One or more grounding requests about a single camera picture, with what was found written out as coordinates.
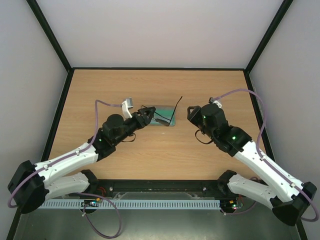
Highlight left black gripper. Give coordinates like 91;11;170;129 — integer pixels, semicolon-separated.
113;106;156;145

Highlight black round sunglasses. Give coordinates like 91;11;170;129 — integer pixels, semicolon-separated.
150;96;183;127

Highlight grey felt glasses case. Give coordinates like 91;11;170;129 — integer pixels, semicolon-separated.
150;105;176;127

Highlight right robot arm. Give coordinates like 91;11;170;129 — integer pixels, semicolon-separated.
187;102;317;226

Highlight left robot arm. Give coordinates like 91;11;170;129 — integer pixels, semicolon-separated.
7;106;156;214

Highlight clear plastic sheet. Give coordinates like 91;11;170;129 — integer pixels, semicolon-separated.
14;204;300;240

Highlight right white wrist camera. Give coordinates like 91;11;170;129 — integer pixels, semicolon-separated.
208;97;223;109

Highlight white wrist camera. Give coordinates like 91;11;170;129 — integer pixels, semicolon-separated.
208;97;223;109
121;97;133;119

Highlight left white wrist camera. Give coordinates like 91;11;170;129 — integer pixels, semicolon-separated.
121;97;133;119

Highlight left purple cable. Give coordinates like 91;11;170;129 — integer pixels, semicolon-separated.
7;99;124;238

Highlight purple cable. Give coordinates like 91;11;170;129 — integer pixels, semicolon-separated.
209;88;320;223
7;99;124;238

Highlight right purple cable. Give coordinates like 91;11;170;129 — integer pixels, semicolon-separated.
209;88;320;223

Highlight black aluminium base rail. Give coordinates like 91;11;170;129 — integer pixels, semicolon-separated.
85;179;239;200

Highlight light blue slotted cable duct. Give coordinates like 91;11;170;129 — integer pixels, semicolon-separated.
39;199;221;210

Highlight black cage frame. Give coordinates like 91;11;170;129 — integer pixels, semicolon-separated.
6;0;308;240

